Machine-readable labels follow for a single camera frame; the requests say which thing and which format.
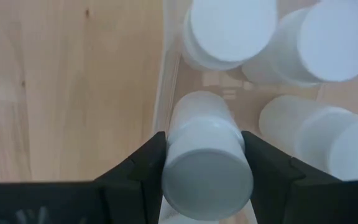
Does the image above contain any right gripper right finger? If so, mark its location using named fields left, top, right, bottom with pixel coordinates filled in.
left=242, top=130, right=306, bottom=224

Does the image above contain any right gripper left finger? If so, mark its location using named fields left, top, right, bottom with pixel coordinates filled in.
left=94, top=131, right=167, bottom=224

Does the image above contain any white pill bottle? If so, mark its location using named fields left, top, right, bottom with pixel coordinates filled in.
left=259, top=95, right=358, bottom=182
left=180, top=0, right=278, bottom=72
left=161, top=90, right=254, bottom=222
left=241, top=0, right=358, bottom=88

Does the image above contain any clear plastic basket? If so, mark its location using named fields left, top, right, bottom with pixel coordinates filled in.
left=152, top=0, right=358, bottom=224

